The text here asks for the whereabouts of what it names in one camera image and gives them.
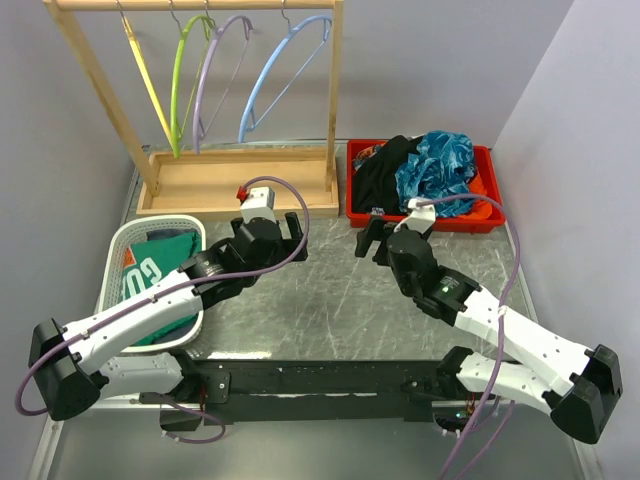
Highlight green hanger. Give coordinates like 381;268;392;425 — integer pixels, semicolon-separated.
169;0;216;159

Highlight red plastic bin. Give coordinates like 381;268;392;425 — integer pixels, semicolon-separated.
345;139;505;234

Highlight blue patterned shorts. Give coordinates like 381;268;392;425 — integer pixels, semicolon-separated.
395;131;476;212

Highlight black base frame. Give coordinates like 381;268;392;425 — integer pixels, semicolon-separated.
168;347;481;425

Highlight green shirt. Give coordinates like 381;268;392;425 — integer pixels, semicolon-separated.
120;229;202;347

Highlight white laundry basket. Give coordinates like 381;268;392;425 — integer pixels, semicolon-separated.
98;215;206;354

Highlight purple hanger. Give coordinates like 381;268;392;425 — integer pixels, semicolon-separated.
192;14;254;154

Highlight black garment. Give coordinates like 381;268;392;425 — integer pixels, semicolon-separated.
352;135;422;215

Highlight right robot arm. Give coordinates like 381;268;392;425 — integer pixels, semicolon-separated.
355;218;623;444

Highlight orange garment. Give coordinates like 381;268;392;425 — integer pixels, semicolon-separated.
464;173;493;221

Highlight yellow hanger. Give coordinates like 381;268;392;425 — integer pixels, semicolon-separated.
116;1;173;146

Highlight wooden clothes rack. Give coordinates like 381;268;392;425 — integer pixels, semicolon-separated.
46;1;344;220

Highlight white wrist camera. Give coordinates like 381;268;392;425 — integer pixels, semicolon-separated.
394;197;437;234
236;186;276;223

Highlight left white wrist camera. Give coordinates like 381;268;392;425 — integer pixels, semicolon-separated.
236;186;276;223

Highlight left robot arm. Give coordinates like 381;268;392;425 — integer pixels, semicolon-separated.
27;212;310;420

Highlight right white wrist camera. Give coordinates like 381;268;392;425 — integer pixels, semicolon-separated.
394;197;437;234

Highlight light blue hanger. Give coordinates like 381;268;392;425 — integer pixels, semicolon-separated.
237;0;334;145

